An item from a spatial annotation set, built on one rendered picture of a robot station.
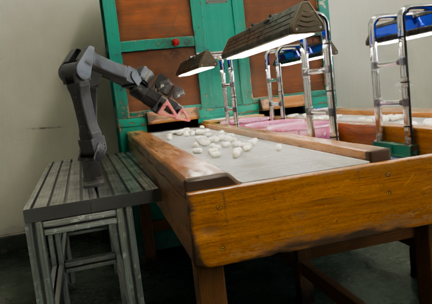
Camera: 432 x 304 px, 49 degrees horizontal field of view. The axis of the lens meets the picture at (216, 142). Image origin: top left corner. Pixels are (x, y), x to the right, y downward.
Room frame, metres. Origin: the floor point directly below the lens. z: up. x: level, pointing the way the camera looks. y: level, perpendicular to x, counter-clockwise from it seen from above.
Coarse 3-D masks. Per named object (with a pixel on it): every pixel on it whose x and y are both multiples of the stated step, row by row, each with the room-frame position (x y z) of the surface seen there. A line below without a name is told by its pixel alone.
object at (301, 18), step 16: (304, 0) 1.09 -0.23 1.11; (288, 16) 1.14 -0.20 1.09; (304, 16) 1.08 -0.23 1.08; (240, 32) 1.55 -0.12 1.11; (256, 32) 1.35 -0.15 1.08; (272, 32) 1.20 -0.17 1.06; (288, 32) 1.10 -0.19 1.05; (304, 32) 1.08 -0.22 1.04; (224, 48) 1.67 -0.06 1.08; (240, 48) 1.45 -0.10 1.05
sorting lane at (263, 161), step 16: (192, 128) 2.78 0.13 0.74; (176, 144) 1.94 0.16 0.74; (192, 144) 1.86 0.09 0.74; (256, 144) 1.63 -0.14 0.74; (272, 144) 1.58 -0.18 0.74; (208, 160) 1.36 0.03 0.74; (224, 160) 1.33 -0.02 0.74; (240, 160) 1.29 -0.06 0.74; (256, 160) 1.26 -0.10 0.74; (272, 160) 1.23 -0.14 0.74; (288, 160) 1.20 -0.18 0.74; (304, 160) 1.17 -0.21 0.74; (320, 160) 1.15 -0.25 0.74; (336, 160) 1.12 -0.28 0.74; (352, 160) 1.10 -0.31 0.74; (240, 176) 1.05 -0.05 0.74; (256, 176) 1.03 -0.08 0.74; (272, 176) 1.01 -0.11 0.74
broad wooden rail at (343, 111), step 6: (336, 108) 2.75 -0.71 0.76; (342, 108) 2.69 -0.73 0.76; (348, 108) 2.63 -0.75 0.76; (354, 108) 2.58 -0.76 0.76; (360, 108) 2.52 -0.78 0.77; (366, 108) 2.47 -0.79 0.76; (372, 108) 2.42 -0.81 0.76; (384, 108) 2.32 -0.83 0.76; (390, 108) 2.28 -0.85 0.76; (396, 108) 2.24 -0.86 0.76; (402, 108) 2.20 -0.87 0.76; (414, 108) 2.12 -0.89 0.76; (342, 114) 2.52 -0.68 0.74; (348, 114) 2.46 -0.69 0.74; (354, 114) 2.40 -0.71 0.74; (360, 114) 2.35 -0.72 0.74; (366, 114) 2.29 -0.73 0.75; (372, 114) 2.25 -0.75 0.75; (384, 114) 2.15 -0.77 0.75; (414, 114) 1.95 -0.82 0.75; (420, 114) 1.91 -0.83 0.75; (426, 114) 1.88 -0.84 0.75
